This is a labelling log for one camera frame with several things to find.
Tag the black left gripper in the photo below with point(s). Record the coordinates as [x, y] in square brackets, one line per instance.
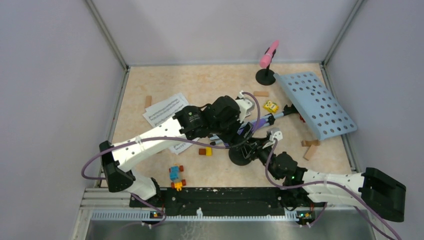
[233, 138]

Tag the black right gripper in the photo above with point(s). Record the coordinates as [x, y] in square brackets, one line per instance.
[257, 147]

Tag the black microphone stand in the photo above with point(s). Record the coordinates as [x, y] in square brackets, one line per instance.
[265, 76]
[240, 155]

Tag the purple toy microphone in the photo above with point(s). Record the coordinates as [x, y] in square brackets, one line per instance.
[263, 120]

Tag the pink toy microphone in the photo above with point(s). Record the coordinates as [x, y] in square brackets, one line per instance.
[269, 54]

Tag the light blue music stand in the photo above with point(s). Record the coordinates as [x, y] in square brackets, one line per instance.
[318, 107]

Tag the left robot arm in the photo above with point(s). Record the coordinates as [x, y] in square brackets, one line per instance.
[119, 159]

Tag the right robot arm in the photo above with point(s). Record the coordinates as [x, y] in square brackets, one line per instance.
[373, 188]

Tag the yellow wooden block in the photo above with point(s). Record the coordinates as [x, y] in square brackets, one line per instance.
[208, 151]

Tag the light wooden block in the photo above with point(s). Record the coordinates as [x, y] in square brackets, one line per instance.
[261, 94]

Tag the yellow owl number block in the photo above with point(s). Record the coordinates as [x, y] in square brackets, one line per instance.
[271, 107]

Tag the wooden block right side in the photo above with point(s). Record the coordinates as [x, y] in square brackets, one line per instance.
[310, 152]

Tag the blue toy brick car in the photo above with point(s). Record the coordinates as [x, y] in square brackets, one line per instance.
[175, 175]

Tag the wooden block far left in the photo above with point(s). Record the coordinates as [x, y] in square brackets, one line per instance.
[148, 101]

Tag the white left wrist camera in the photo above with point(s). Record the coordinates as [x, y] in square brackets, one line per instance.
[246, 106]

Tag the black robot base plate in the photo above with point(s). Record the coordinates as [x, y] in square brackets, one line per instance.
[228, 201]

